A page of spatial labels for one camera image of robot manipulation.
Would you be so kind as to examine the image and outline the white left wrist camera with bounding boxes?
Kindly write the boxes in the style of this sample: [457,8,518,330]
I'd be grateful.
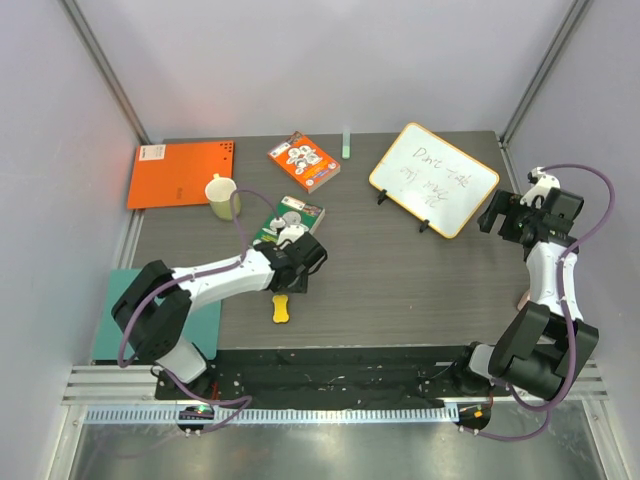
[276,224,309,246]

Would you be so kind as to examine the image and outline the green marker pen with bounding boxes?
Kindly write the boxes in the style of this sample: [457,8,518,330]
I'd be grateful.
[341,130,351,160]

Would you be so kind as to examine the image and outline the aluminium frame rail right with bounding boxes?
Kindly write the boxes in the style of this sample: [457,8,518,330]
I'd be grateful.
[499,0,592,147]

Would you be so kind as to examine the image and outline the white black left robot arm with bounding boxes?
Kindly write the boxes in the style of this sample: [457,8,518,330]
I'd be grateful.
[111,228,328,399]

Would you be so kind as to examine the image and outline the slotted cable duct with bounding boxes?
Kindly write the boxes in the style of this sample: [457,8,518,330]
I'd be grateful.
[84,404,459,425]

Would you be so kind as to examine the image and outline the yellow bone-shaped eraser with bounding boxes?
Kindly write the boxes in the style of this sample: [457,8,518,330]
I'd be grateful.
[272,294,290,324]

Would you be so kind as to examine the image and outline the wire whiteboard stand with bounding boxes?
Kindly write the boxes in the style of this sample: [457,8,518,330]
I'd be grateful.
[376,189,430,233]

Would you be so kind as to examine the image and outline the green paperback book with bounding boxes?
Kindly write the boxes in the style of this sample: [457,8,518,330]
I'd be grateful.
[252,195,326,246]

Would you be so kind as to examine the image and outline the aluminium frame rail left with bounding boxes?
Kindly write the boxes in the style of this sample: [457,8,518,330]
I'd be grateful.
[59,0,151,145]

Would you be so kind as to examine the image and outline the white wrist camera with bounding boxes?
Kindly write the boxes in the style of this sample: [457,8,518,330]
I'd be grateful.
[276,224,309,246]
[520,167,560,208]

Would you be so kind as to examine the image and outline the orange paperback book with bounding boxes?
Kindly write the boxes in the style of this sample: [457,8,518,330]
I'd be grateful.
[267,131,341,193]

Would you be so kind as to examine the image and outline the teal board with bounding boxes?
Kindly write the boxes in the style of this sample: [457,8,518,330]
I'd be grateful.
[91,269,221,362]

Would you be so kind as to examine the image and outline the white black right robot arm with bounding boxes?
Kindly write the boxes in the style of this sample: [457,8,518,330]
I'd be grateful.
[451,187,599,401]

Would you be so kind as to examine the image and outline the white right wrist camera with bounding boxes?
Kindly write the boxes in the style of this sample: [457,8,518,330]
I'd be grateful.
[520,167,560,208]

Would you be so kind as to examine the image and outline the aluminium frame rail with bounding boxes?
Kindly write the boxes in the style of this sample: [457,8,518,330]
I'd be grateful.
[59,0,151,145]
[499,0,592,147]

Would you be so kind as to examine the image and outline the yellow framed whiteboard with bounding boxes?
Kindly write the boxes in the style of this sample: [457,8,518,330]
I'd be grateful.
[369,122,500,239]

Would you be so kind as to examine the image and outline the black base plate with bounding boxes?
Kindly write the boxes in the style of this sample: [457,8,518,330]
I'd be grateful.
[187,346,490,411]

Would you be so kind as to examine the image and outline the cream paper cup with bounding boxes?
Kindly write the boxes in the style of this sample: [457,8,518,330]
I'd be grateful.
[204,173,241,221]

